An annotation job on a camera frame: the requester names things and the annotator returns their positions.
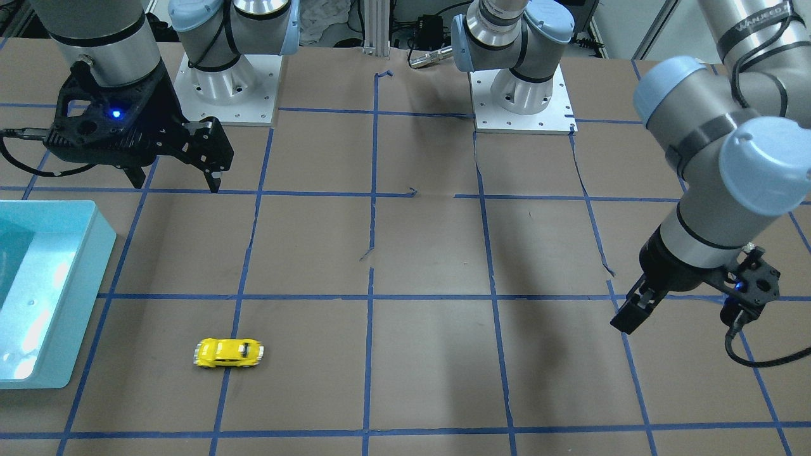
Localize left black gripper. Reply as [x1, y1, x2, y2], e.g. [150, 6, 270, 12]
[610, 228, 744, 335]

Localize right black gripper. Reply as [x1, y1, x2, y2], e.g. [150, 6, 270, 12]
[43, 60, 234, 193]

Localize yellow beetle toy car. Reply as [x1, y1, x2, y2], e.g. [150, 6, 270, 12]
[192, 338, 264, 369]

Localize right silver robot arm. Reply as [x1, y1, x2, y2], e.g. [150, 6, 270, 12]
[2, 1, 300, 193]

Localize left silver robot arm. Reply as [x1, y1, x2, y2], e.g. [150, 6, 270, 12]
[611, 1, 809, 334]

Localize teal plastic bin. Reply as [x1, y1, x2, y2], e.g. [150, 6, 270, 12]
[1, 200, 117, 390]

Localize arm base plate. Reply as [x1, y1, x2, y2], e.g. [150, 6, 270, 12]
[174, 54, 284, 127]
[468, 66, 578, 135]

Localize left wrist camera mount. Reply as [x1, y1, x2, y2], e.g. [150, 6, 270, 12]
[719, 244, 781, 328]

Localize aluminium frame post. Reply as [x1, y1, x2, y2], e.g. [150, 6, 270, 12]
[359, 1, 391, 60]

